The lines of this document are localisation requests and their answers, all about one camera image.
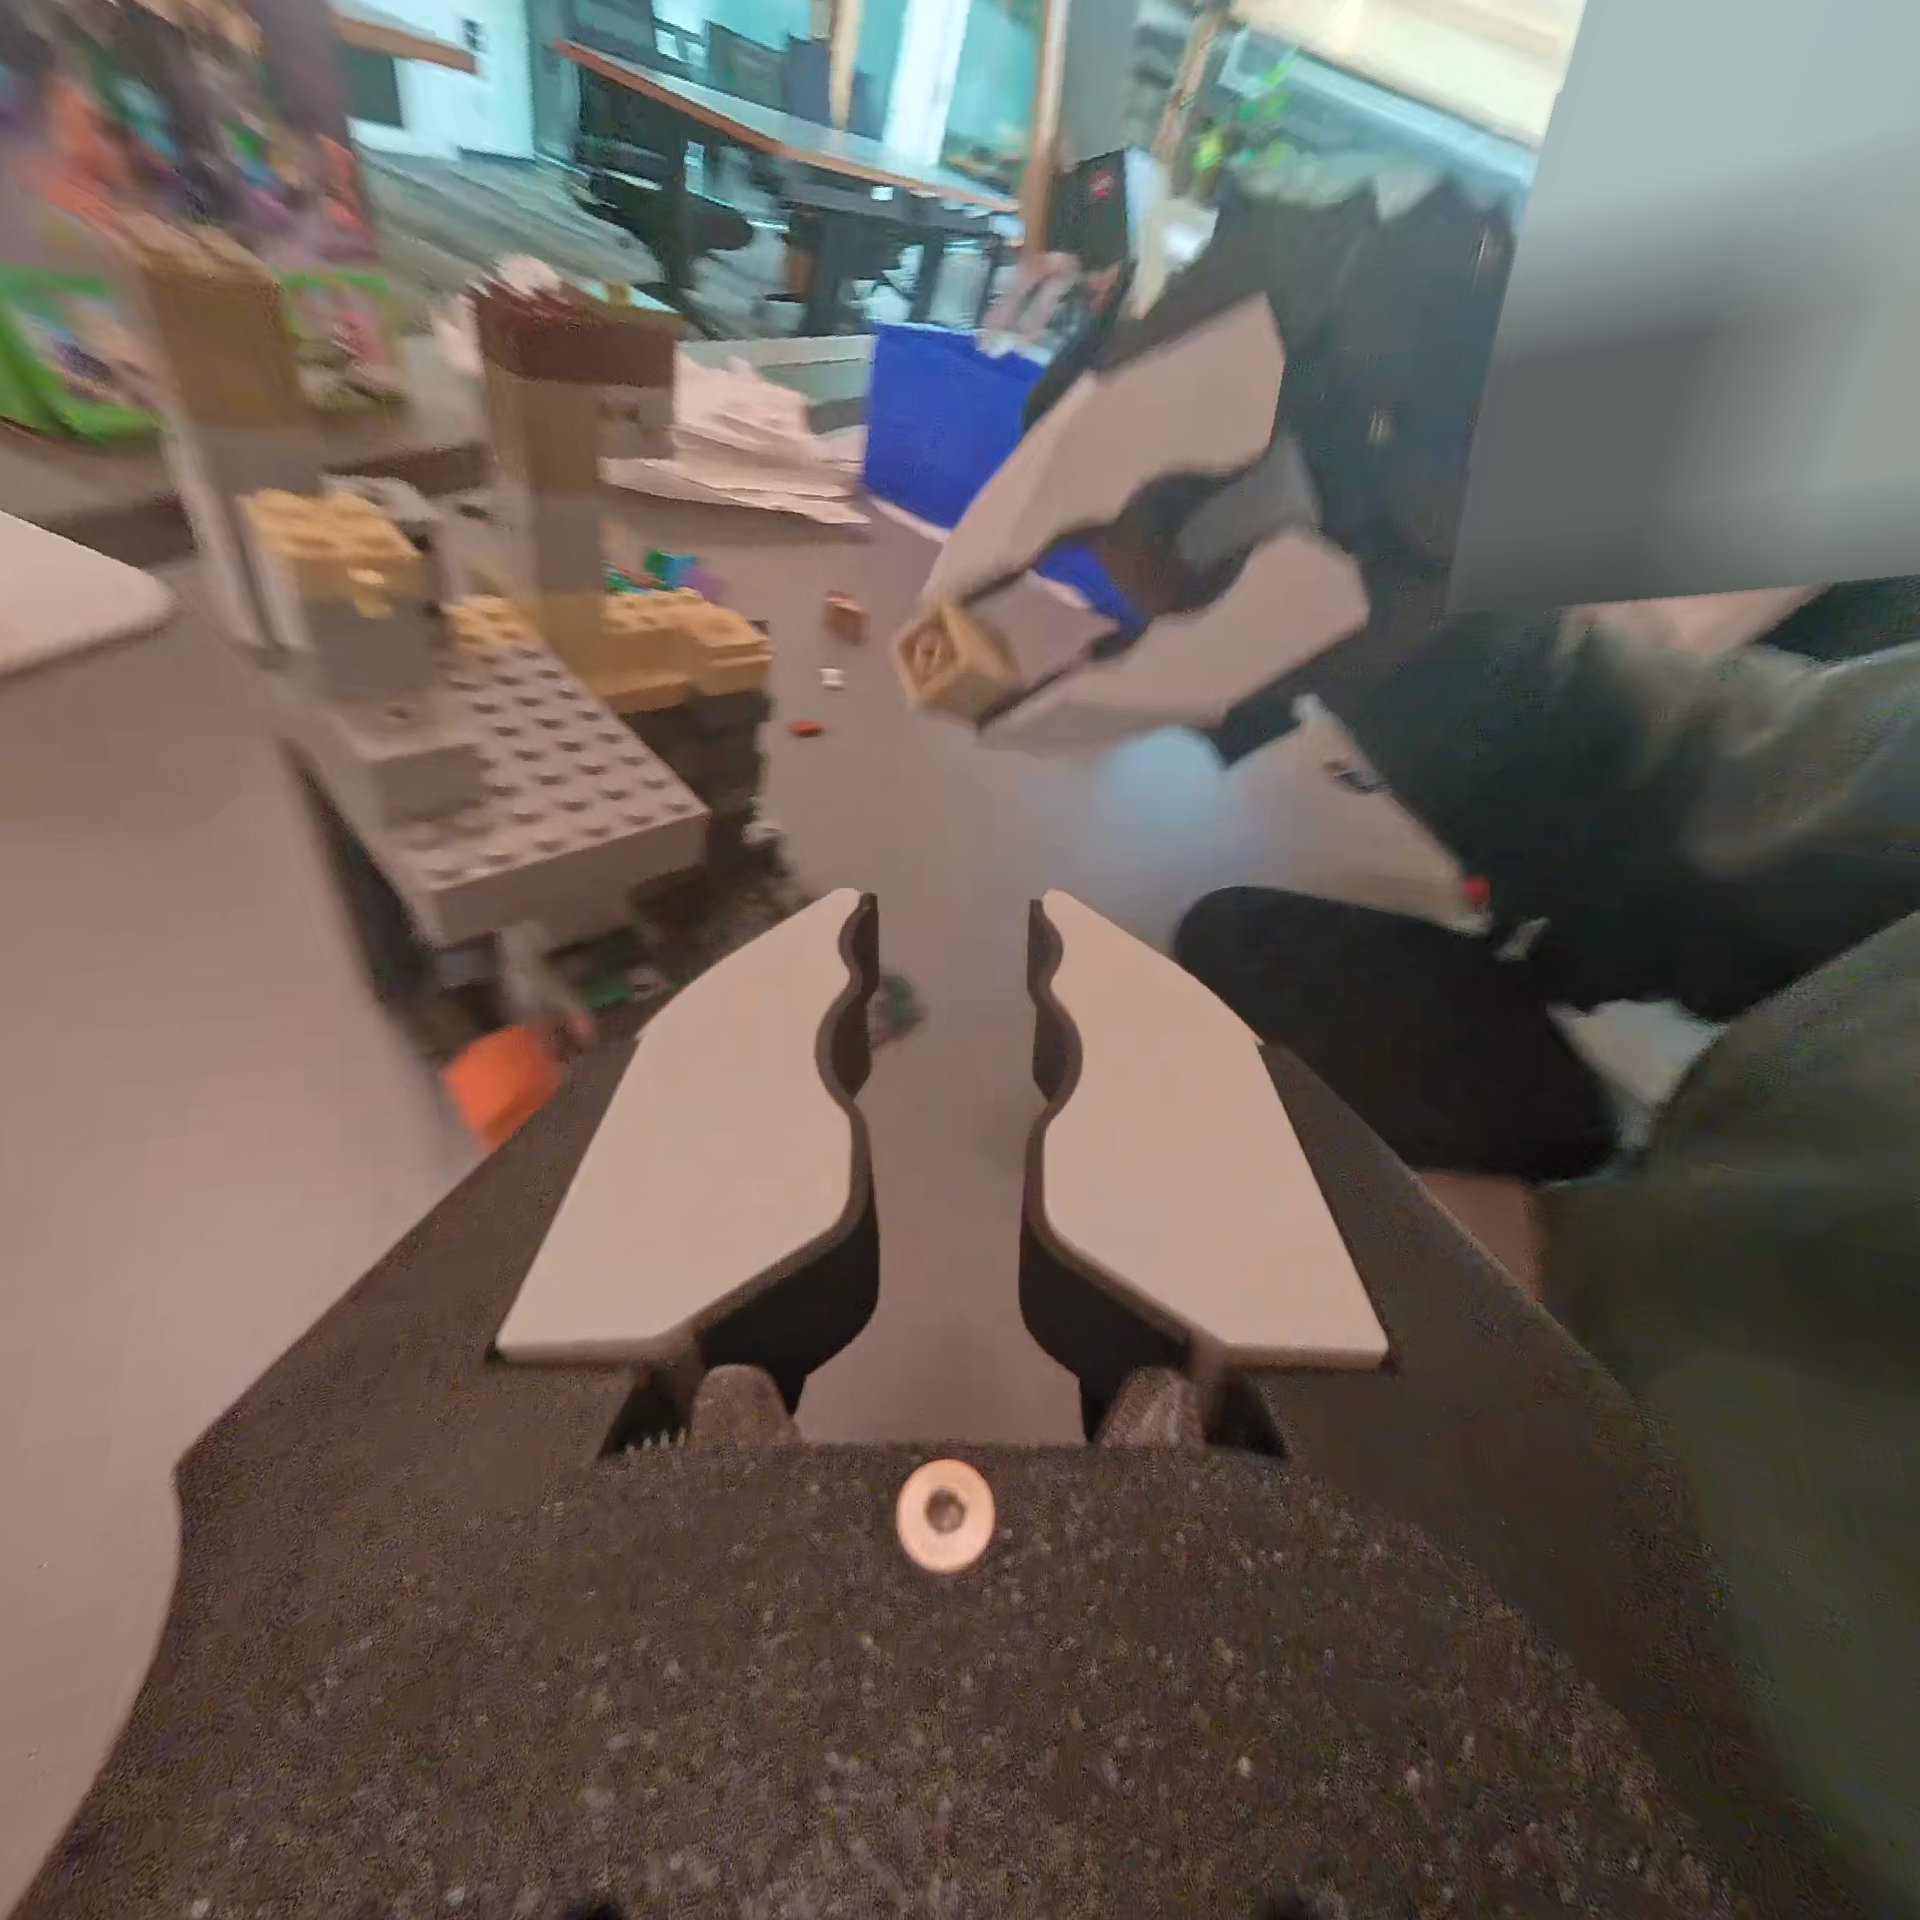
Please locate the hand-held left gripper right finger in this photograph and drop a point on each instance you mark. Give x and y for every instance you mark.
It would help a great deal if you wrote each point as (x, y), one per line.
(1199, 1200)

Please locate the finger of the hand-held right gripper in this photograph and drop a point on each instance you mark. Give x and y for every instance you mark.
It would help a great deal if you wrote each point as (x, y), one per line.
(1229, 659)
(1139, 419)

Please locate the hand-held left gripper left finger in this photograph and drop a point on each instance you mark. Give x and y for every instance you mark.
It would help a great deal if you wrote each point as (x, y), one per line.
(704, 1184)

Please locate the tan toy brick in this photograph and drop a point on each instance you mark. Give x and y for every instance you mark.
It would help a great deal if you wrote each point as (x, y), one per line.
(953, 659)

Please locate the toy brick building model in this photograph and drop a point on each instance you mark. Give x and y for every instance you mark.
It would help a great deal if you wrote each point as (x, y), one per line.
(524, 779)

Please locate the grey desk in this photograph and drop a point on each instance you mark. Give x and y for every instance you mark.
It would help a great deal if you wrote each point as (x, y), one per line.
(180, 930)

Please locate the person's right hand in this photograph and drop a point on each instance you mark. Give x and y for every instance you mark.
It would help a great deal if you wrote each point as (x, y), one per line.
(1515, 765)

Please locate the blue plastic bin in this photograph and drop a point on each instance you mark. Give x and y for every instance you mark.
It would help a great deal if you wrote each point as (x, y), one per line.
(929, 419)

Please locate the black wrist rest pad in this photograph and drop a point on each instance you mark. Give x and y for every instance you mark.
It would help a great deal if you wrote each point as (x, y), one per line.
(1350, 1020)

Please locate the green plant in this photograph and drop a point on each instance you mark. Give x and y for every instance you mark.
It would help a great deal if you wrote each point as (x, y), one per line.
(1244, 111)

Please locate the orange brown toy block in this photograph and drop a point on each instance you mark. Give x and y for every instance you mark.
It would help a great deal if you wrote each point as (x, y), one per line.
(843, 618)

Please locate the wooden office table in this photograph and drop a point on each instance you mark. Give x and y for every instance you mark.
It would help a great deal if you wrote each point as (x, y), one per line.
(779, 135)

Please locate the purple toy pieces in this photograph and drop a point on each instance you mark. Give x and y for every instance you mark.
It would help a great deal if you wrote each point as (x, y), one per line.
(675, 573)

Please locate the white flat board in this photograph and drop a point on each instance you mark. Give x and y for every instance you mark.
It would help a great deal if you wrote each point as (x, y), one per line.
(74, 599)

